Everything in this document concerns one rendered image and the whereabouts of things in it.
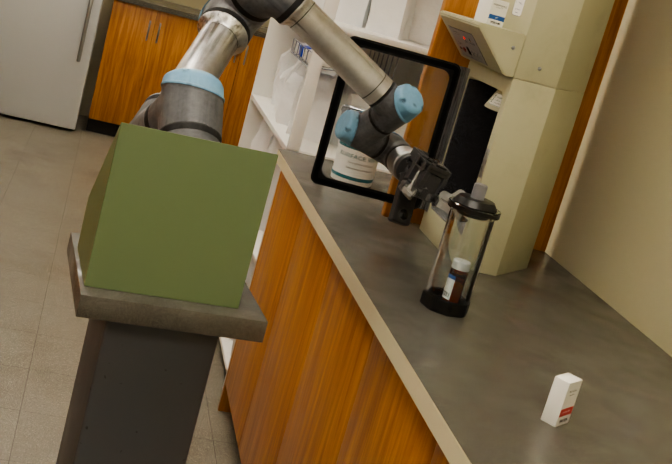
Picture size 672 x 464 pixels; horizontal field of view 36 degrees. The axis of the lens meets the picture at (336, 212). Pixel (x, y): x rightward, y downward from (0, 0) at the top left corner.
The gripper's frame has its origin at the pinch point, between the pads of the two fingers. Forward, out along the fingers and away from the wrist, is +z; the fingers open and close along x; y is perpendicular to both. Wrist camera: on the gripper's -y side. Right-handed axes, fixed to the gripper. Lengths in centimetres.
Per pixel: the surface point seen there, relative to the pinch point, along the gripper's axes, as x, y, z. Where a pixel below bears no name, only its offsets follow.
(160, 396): -48, -44, 27
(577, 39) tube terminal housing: 25, 45, -26
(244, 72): 125, -79, -507
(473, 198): -0.5, 7.6, 9.4
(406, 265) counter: 9.2, -17.9, -14.6
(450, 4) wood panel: 11, 37, -63
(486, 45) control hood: 6.3, 33.8, -28.0
